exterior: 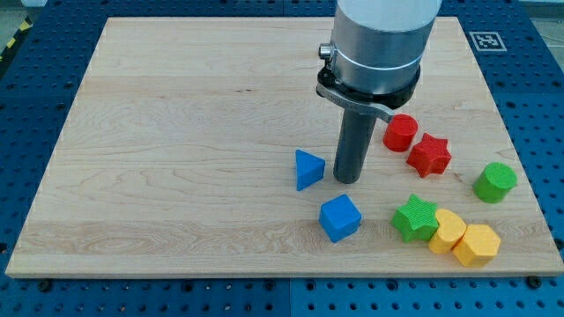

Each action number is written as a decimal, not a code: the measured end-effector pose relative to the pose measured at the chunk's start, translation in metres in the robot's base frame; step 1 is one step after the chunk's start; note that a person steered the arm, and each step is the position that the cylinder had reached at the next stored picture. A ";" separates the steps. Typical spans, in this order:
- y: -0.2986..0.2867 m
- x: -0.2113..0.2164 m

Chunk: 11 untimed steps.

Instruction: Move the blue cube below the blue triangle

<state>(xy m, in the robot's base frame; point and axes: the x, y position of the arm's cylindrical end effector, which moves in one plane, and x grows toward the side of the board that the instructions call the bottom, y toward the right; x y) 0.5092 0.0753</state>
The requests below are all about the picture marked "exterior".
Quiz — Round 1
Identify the blue triangle block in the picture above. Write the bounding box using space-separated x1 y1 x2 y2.
295 149 325 191

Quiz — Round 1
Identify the white fiducial marker tag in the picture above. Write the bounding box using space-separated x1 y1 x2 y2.
470 31 507 52

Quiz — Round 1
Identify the red cylinder block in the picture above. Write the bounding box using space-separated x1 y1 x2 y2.
382 114 419 152

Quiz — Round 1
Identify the yellow black hazard tape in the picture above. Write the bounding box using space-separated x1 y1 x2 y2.
1 16 33 63

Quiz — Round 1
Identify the green cylinder block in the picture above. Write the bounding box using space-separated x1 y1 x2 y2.
472 162 517 203

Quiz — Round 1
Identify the yellow hexagon block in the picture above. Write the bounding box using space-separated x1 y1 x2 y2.
452 224 501 268

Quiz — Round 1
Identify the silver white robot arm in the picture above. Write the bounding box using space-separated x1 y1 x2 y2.
315 0 442 184

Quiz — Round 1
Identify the red star block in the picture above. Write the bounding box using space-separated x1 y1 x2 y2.
406 133 451 178

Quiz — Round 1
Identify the blue cube block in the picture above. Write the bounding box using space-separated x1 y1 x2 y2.
318 194 362 243

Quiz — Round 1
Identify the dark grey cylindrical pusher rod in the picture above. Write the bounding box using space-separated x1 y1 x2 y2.
333 110 376 184

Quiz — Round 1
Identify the green star block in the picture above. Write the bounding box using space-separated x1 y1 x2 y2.
391 194 439 242

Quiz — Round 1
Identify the yellow heart block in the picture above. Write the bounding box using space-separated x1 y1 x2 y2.
428 209 467 254

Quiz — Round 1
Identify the black silver tool flange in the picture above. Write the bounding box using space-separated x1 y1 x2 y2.
316 67 420 122

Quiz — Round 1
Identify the light wooden board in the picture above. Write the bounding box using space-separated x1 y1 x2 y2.
6 18 563 279

